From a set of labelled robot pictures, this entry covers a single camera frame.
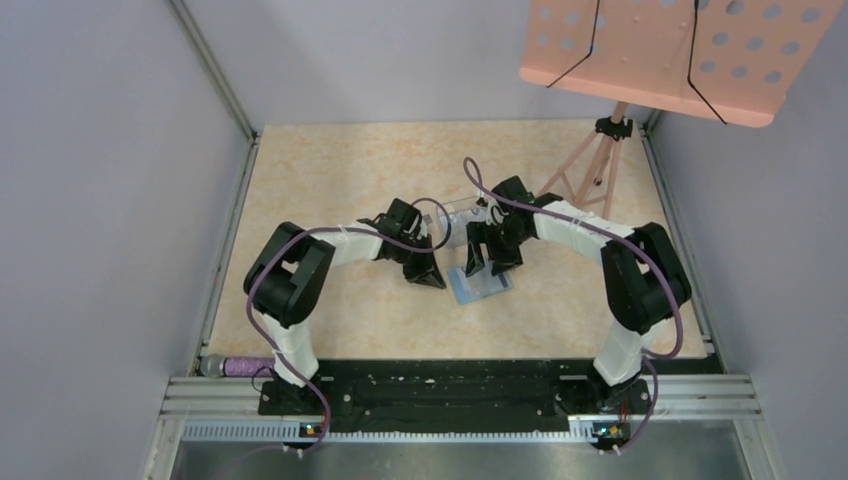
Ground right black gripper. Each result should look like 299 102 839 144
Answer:
466 220 531 278

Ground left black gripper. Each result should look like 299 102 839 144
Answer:
392 233 446 289

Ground clear plastic card tray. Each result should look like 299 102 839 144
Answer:
433 194 495 249

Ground purple glitter microphone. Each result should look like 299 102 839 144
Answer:
198 355 274 378

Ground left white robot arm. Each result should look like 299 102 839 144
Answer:
243 198 454 414

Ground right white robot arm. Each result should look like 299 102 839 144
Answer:
465 176 692 412

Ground pink tripod stand legs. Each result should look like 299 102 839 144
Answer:
541 101 634 219

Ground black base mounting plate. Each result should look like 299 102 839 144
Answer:
256 359 719 435

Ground pink music stand desk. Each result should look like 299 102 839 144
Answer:
519 0 845 128

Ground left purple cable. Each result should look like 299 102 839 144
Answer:
245 197 453 458

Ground purple cable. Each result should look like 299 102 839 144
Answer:
245 197 453 458
462 156 685 458

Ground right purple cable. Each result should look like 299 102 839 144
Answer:
462 156 685 458

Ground aluminium frame rail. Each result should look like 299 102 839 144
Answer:
144 375 786 479

